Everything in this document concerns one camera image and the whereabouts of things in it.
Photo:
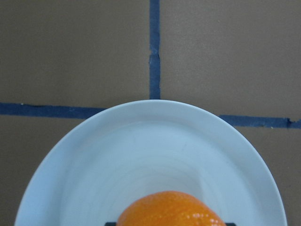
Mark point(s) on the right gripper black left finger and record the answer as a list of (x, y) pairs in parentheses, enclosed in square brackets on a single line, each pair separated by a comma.
[(110, 224)]

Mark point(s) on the orange mandarin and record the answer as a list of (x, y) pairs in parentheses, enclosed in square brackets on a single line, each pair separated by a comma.
[(169, 208)]

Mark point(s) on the light blue plate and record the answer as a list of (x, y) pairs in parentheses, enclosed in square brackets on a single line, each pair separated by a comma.
[(132, 150)]

